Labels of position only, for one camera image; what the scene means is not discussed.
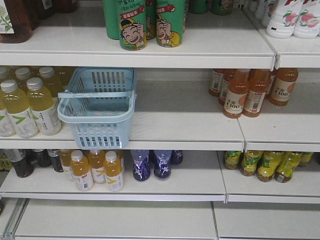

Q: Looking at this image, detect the dark tea bottle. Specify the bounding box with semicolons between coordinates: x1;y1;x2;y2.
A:
32;149;51;168
4;149;34;178
47;149;64;173

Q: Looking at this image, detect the blue sports drink bottle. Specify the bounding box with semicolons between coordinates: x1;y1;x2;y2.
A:
130;149;151;182
153;149;172;180
170;150;183;165

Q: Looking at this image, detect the white peach drink bottle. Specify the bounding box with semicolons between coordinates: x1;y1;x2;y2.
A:
293;0;320;39
266;0;303;39

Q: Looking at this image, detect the yellow lemon tea bottle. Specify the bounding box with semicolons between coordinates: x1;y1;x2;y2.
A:
256;150;284;183
298;152;314;167
240;150;264;176
224;150;242;170
274;151;303;183

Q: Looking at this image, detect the orange C100 juice bottle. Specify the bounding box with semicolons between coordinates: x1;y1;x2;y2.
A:
269;67;298;106
242;69;271;118
223;68;251;119

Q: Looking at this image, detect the green cartoon drink can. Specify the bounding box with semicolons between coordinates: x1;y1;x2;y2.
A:
156;0;184;48
116;0;147;51

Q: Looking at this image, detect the pale yellow drink bottle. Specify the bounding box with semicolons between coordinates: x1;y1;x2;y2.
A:
15;67;32;93
0;79;39;138
26;77;62;136
39;66;64;106

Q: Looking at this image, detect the orange vitamin drink bottle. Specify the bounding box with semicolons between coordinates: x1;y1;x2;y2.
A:
104;150;124;192
88;149;106;184
70;150;94;191
59;149;75;182

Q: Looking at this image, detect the light blue plastic basket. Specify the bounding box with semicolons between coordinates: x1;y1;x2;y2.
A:
57;67;137;150

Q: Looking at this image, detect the brown tea jug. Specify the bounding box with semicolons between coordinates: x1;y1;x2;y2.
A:
0;0;33;44

